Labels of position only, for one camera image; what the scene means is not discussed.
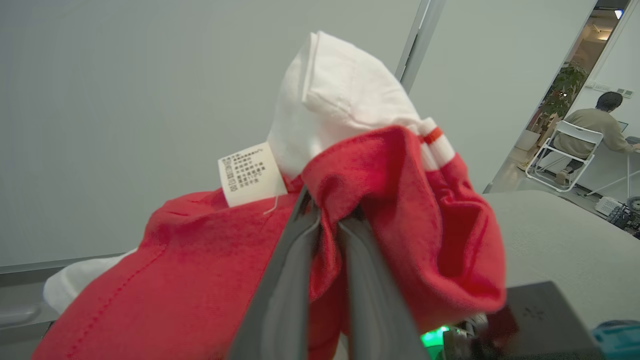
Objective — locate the black box with logo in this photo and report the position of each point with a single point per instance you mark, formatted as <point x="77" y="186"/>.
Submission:
<point x="540" y="325"/>

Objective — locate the black equipment pile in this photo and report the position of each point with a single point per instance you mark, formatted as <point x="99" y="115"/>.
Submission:
<point x="627" y="217"/>

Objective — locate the seated person in olive sweater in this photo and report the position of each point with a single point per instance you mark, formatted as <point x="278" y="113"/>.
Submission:
<point x="592" y="127"/>

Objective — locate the grey partition bottom rail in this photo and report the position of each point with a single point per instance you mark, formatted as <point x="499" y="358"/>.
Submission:
<point x="60" y="262"/>

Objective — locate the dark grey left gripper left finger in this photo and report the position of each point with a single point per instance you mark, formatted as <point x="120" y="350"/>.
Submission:
<point x="282" y="295"/>

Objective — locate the light grey partition post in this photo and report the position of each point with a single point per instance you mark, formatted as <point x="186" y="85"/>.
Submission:
<point x="414" y="35"/>

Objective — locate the white desk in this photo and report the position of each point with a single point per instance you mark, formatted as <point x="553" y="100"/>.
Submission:
<point x="617" y="167"/>

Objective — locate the white keyboard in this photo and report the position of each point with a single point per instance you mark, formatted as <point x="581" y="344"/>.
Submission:
<point x="608" y="205"/>

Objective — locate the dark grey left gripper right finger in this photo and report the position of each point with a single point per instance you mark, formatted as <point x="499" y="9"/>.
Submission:
<point x="375" y="305"/>

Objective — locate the red and white basketball jersey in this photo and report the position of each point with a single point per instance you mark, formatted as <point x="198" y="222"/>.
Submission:
<point x="200" y="280"/>

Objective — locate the green potted plant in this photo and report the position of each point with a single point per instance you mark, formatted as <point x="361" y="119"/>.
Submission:
<point x="565" y="90"/>

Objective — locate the teal plastic part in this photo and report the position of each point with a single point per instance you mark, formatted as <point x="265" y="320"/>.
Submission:
<point x="620" y="342"/>

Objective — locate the white folding chair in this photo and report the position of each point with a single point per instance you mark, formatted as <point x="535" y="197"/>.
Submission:
<point x="575" y="132"/>

